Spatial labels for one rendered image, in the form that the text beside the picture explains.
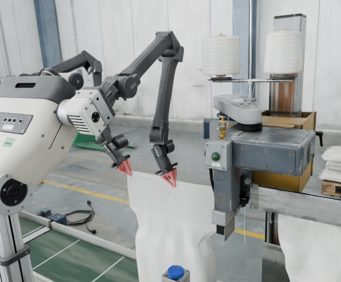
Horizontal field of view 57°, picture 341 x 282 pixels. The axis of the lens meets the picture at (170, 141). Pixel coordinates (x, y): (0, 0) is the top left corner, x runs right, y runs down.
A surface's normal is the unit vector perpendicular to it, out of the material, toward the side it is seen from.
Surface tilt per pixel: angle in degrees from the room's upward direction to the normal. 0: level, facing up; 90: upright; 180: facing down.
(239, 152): 90
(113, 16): 90
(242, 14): 90
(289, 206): 90
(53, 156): 115
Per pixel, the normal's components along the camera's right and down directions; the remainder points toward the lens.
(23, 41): 0.84, 0.10
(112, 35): -0.55, 0.23
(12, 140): -0.44, -0.44
